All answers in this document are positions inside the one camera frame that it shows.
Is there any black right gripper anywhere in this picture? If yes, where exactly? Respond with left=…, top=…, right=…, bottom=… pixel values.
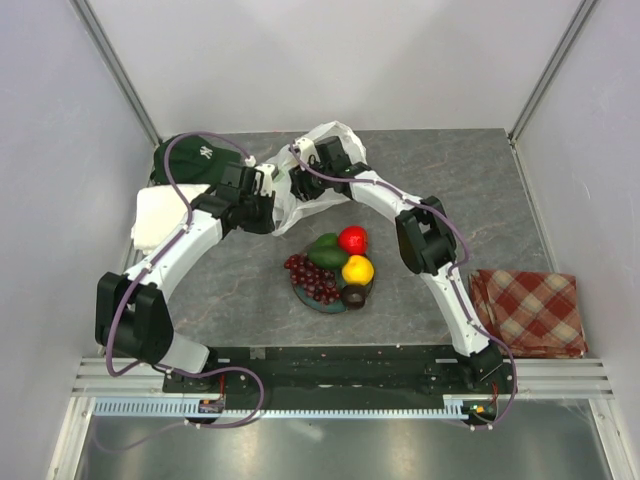
left=289, top=156, right=333, bottom=205

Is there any white plastic bag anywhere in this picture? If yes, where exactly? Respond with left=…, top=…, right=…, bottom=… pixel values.
left=259, top=119, right=370, bottom=237

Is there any green fake lime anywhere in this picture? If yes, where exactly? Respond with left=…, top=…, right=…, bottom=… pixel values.
left=307, top=233, right=349, bottom=270

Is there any red fake apple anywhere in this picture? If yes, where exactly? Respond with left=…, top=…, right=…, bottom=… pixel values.
left=338, top=225, right=369, bottom=255

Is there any yellow fake lemon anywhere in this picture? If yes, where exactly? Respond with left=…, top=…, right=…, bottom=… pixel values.
left=341, top=255, right=375, bottom=286

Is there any red fake grape bunch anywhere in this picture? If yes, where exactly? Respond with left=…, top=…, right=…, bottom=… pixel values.
left=284, top=254, right=340, bottom=305

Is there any dark fake avocado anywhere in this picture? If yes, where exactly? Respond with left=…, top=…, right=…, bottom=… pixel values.
left=340, top=284, right=368, bottom=310

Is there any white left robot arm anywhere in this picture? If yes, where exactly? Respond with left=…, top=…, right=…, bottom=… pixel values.
left=95, top=163, right=278, bottom=393

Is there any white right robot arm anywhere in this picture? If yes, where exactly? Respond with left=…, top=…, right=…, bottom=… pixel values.
left=289, top=137, right=502, bottom=394

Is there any dark green baseball cap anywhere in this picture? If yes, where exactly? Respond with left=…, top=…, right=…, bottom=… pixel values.
left=150, top=135, right=248, bottom=186

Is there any white folded towel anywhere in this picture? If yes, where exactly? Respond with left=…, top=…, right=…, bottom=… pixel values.
left=131, top=185, right=187, bottom=254

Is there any blue ceramic plate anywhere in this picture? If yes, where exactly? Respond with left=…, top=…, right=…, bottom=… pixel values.
left=292, top=272, right=375, bottom=314

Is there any red plaid cloth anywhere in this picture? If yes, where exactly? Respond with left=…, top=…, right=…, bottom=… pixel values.
left=469, top=269, right=588, bottom=359

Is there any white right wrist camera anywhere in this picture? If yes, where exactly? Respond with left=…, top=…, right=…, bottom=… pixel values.
left=293, top=137, right=317, bottom=163

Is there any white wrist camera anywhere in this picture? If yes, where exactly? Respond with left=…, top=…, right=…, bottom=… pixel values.
left=293, top=137, right=317, bottom=163
left=244, top=155, right=279, bottom=197

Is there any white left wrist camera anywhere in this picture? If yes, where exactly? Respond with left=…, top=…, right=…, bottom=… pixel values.
left=244, top=155, right=279, bottom=197

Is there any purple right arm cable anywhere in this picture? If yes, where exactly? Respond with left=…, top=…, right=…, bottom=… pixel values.
left=288, top=144, right=519, bottom=432

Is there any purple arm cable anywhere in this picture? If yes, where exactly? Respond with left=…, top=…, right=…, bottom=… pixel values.
left=288, top=144, right=519, bottom=432
left=92, top=130, right=266, bottom=454

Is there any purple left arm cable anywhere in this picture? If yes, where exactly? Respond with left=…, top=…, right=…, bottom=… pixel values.
left=92, top=130, right=266, bottom=454

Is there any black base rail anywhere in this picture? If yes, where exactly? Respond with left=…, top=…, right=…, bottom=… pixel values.
left=162, top=344, right=516, bottom=396

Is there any light blue cable duct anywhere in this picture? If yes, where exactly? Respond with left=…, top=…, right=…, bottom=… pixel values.
left=93, top=396, right=479, bottom=420

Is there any aluminium frame rail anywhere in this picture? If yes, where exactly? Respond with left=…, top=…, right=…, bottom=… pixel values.
left=72, top=350, right=613, bottom=399

